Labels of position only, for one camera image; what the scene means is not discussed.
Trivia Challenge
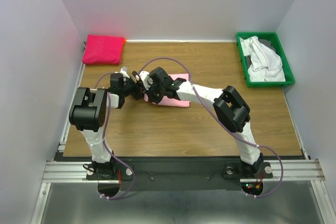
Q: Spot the light pink t shirt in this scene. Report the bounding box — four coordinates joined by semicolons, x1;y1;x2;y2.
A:
152;73;190;108

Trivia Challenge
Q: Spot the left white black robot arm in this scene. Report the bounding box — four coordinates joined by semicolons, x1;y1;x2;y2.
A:
69;69;144;180

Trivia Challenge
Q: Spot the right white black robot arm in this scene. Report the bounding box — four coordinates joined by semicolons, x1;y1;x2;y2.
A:
140;67;264;177

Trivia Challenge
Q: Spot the folded magenta t shirt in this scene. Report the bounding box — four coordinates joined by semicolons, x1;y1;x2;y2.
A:
82;35;124;65

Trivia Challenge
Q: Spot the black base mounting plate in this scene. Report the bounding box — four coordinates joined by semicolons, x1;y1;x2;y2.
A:
86;156;273;191

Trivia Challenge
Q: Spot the white crumpled t shirt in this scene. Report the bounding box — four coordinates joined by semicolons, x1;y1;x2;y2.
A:
239;36;286;82

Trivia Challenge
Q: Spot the grey garment in bin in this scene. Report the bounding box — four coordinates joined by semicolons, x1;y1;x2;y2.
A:
258;38;276;52

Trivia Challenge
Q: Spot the green plastic bin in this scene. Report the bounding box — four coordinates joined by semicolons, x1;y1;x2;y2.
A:
236;31;295;88

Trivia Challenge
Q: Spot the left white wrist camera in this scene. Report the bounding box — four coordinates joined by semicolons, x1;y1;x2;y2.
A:
119;66;130;79

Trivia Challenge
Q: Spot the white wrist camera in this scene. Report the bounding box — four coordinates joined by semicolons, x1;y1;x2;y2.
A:
139;71;153;90
119;66;130;79

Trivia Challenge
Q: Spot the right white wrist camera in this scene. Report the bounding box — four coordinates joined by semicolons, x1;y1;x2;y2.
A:
139;71;153;90

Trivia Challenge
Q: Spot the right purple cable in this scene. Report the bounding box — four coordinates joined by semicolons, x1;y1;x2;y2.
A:
141;57;284;198

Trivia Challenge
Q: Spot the aluminium extrusion rail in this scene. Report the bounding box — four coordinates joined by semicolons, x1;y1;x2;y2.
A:
42;159;325;183

